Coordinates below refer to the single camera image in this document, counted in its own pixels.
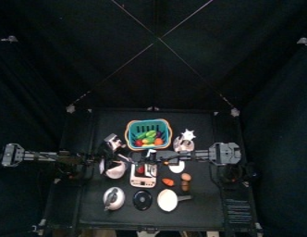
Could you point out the bright green toy pepper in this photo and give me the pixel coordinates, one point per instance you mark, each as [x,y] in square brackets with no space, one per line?
[151,133]

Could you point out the yellow toy vegetable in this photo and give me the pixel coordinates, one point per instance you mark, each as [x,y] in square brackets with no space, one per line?
[149,145]

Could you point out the white star-shaped toy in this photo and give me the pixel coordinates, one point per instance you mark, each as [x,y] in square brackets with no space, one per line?
[189,135]

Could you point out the white right wrist mount plate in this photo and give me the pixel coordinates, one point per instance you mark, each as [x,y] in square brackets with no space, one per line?
[151,170]

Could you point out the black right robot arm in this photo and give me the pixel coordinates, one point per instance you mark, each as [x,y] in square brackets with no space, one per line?
[225,153]

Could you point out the white toy frying pan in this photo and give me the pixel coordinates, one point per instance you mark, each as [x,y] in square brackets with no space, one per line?
[167,200]

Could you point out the small round white plate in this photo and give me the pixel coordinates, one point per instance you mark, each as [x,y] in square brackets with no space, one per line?
[177,168]

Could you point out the small red toy fruit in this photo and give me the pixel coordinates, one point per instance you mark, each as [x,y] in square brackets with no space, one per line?
[141,170]

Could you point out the purple toy eggplant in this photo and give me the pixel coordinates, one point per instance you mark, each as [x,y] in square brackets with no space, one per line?
[159,134]

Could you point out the orange toy carrot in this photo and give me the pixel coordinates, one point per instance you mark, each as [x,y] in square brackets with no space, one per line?
[169,182]

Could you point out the white left wrist mount plate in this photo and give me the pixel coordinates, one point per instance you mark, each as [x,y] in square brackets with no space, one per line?
[102,166]

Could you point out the round black lid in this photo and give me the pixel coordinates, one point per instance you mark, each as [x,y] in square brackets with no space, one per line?
[142,200]

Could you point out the white toy induction cooker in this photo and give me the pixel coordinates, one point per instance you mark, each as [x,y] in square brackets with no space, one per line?
[143,183]

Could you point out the white wrist mount plate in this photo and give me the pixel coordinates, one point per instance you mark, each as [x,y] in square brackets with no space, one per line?
[151,170]
[102,166]

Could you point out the dark green toy cucumber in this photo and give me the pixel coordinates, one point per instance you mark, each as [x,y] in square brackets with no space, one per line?
[141,136]

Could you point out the silver cloth clamp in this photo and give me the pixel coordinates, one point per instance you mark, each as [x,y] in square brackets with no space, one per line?
[303,40]
[11,39]

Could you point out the black table frame rail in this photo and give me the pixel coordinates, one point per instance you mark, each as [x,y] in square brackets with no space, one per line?
[91,129]
[119,110]

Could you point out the red toy tomato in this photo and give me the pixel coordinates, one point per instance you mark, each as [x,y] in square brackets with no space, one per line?
[139,143]

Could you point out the silver toy kettle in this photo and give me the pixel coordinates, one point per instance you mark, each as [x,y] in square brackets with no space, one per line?
[115,200]

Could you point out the orange toy fruit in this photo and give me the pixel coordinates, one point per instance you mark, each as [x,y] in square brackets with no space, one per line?
[159,141]

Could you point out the pink toy pot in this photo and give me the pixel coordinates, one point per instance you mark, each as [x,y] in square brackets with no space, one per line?
[117,173]

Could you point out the white text label sticker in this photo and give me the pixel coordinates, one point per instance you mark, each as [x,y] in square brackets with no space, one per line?
[238,213]

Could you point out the teal basket with orange rim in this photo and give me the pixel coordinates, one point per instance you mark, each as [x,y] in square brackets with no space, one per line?
[135,126]

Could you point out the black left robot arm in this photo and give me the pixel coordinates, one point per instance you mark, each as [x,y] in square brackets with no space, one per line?
[41,156]

